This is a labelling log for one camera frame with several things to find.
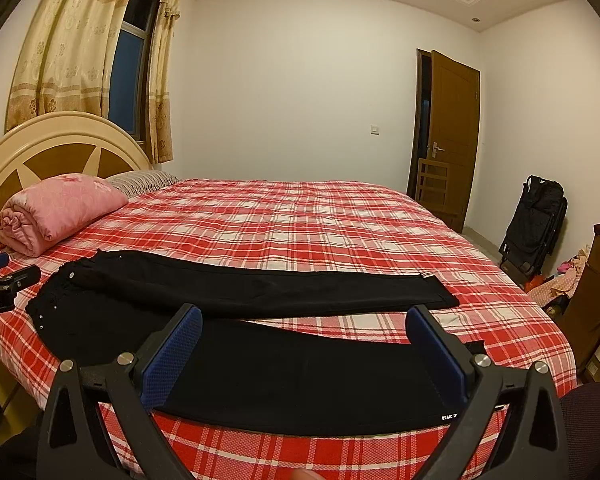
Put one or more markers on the wooden chair by door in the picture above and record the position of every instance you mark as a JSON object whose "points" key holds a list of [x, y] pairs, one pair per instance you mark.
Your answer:
{"points": [[432, 185]]}

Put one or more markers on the black pants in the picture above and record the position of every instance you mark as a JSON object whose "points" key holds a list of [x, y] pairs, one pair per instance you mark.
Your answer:
{"points": [[245, 373]]}

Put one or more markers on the white wall switch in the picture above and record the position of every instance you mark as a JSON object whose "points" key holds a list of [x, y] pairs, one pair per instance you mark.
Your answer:
{"points": [[375, 129]]}

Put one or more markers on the pile of clothes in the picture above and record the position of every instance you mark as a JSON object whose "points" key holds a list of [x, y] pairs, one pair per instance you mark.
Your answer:
{"points": [[564, 282]]}

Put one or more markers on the left beige curtain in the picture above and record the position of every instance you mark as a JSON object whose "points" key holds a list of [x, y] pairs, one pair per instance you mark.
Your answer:
{"points": [[65, 62]]}

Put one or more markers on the brown wooden door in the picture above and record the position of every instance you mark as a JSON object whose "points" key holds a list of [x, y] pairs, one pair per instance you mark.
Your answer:
{"points": [[446, 127]]}

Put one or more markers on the striped pillow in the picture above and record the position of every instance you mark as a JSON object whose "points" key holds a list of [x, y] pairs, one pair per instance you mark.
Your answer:
{"points": [[139, 182]]}

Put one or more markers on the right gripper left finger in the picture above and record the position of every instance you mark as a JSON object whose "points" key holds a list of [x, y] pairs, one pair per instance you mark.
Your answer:
{"points": [[74, 441]]}

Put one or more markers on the brown wooden dresser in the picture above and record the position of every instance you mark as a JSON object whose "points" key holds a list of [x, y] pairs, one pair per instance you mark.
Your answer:
{"points": [[581, 320]]}

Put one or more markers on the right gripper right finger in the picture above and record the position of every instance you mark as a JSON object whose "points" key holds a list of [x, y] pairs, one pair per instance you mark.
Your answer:
{"points": [[532, 443]]}

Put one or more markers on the dark window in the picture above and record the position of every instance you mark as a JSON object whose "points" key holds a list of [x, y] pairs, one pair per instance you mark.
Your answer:
{"points": [[128, 94]]}

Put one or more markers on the cream wooden headboard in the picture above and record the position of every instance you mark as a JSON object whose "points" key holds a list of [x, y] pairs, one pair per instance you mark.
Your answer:
{"points": [[65, 143]]}

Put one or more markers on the pink rolled blanket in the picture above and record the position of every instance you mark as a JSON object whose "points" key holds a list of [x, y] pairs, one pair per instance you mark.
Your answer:
{"points": [[42, 215]]}

